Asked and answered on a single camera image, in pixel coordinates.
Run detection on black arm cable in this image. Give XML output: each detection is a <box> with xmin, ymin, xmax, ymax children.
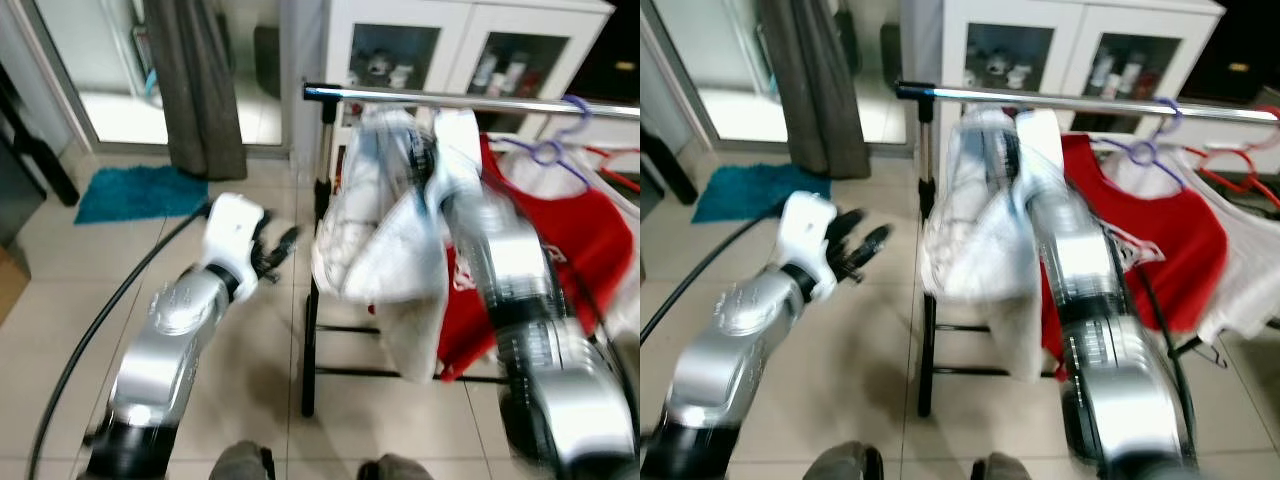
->
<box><xmin>640</xmin><ymin>207</ymin><xmax>793</xmax><ymax>343</ymax></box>
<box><xmin>1135</xmin><ymin>260</ymin><xmax>1198</xmax><ymax>451</ymax></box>
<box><xmin>28</xmin><ymin>203</ymin><xmax>213</xmax><ymax>480</ymax></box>

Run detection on red jersey white print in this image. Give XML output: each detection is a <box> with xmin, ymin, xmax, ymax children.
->
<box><xmin>1040</xmin><ymin>133</ymin><xmax>1229</xmax><ymax>381</ymax></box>
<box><xmin>437</xmin><ymin>133</ymin><xmax>638</xmax><ymax>383</ymax></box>

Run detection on black clothes rack frame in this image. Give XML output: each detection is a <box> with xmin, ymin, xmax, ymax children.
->
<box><xmin>893</xmin><ymin>82</ymin><xmax>1066</xmax><ymax>418</ymax></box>
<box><xmin>300</xmin><ymin>84</ymin><xmax>506</xmax><ymax>418</ymax></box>

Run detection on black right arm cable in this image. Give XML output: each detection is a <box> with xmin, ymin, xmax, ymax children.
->
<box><xmin>1135</xmin><ymin>260</ymin><xmax>1198</xmax><ymax>451</ymax></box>

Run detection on chrome clothes rack rail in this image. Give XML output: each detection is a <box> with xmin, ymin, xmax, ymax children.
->
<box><xmin>303</xmin><ymin>84</ymin><xmax>641</xmax><ymax>119</ymax></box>
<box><xmin>895</xmin><ymin>82</ymin><xmax>1280</xmax><ymax>123</ymax></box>

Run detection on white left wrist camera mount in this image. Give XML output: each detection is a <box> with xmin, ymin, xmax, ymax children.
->
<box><xmin>778</xmin><ymin>191</ymin><xmax>841</xmax><ymax>303</ymax></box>
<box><xmin>203</xmin><ymin>192</ymin><xmax>268</xmax><ymax>303</ymax></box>

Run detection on white-framed glass door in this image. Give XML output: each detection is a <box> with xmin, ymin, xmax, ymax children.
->
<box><xmin>20</xmin><ymin>0</ymin><xmax>291</xmax><ymax>151</ymax></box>
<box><xmin>645</xmin><ymin>0</ymin><xmax>906</xmax><ymax>151</ymax></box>

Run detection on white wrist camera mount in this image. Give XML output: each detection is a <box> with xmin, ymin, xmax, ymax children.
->
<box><xmin>203</xmin><ymin>192</ymin><xmax>268</xmax><ymax>303</ymax></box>
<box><xmin>1012</xmin><ymin>108</ymin><xmax>1064</xmax><ymax>201</ymax></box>
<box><xmin>432</xmin><ymin>107</ymin><xmax>486</xmax><ymax>206</ymax></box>
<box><xmin>778</xmin><ymin>191</ymin><xmax>841</xmax><ymax>303</ymax></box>

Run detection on white T-shirt black letters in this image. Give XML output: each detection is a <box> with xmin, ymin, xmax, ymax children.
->
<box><xmin>312</xmin><ymin>108</ymin><xmax>441</xmax><ymax>301</ymax></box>
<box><xmin>922</xmin><ymin>108</ymin><xmax>1041</xmax><ymax>301</ymax></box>

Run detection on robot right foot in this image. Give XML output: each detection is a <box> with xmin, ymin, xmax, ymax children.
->
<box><xmin>358</xmin><ymin>453</ymin><xmax>433</xmax><ymax>480</ymax></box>
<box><xmin>970</xmin><ymin>452</ymin><xmax>1031</xmax><ymax>480</ymax></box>

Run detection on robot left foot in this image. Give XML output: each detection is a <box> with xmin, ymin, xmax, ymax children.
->
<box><xmin>208</xmin><ymin>440</ymin><xmax>276</xmax><ymax>480</ymax></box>
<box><xmin>805</xmin><ymin>440</ymin><xmax>886</xmax><ymax>480</ymax></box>

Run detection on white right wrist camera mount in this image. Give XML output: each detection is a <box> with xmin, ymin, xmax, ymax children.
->
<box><xmin>1012</xmin><ymin>108</ymin><xmax>1064</xmax><ymax>201</ymax></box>
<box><xmin>432</xmin><ymin>107</ymin><xmax>486</xmax><ymax>206</ymax></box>

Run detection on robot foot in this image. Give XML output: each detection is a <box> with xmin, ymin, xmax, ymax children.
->
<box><xmin>358</xmin><ymin>453</ymin><xmax>433</xmax><ymax>480</ymax></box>
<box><xmin>970</xmin><ymin>452</ymin><xmax>1031</xmax><ymax>480</ymax></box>
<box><xmin>805</xmin><ymin>440</ymin><xmax>886</xmax><ymax>480</ymax></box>
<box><xmin>208</xmin><ymin>440</ymin><xmax>276</xmax><ymax>480</ymax></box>

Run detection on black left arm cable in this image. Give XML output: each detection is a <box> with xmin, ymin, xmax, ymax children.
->
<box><xmin>640</xmin><ymin>207</ymin><xmax>793</xmax><ymax>343</ymax></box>
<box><xmin>28</xmin><ymin>203</ymin><xmax>213</xmax><ymax>480</ymax></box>

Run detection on red clothes hanger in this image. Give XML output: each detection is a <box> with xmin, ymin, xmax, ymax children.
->
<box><xmin>1190</xmin><ymin>130</ymin><xmax>1280</xmax><ymax>211</ymax></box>
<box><xmin>585</xmin><ymin>145</ymin><xmax>641</xmax><ymax>193</ymax></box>

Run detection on black desk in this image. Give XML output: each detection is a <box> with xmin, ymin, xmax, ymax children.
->
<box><xmin>0</xmin><ymin>60</ymin><xmax>81</xmax><ymax>246</ymax></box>
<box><xmin>640</xmin><ymin>125</ymin><xmax>701</xmax><ymax>206</ymax></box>

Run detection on purple clothes hanger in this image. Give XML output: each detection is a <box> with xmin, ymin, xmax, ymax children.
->
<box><xmin>1095</xmin><ymin>96</ymin><xmax>1186</xmax><ymax>191</ymax></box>
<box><xmin>493</xmin><ymin>94</ymin><xmax>641</xmax><ymax>193</ymax></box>

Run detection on white glass-door cabinet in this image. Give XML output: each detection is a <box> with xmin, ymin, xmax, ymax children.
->
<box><xmin>940</xmin><ymin>0</ymin><xmax>1229</xmax><ymax>151</ymax></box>
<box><xmin>322</xmin><ymin>0</ymin><xmax>616</xmax><ymax>151</ymax></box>

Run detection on grey curtain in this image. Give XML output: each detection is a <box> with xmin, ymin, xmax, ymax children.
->
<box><xmin>143</xmin><ymin>0</ymin><xmax>249</xmax><ymax>182</ymax></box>
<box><xmin>760</xmin><ymin>0</ymin><xmax>873</xmax><ymax>181</ymax></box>

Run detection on teal floor mat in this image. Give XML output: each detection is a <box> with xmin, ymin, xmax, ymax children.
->
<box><xmin>74</xmin><ymin>165</ymin><xmax>213</xmax><ymax>226</ymax></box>
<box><xmin>692</xmin><ymin>163</ymin><xmax>833</xmax><ymax>224</ymax></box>

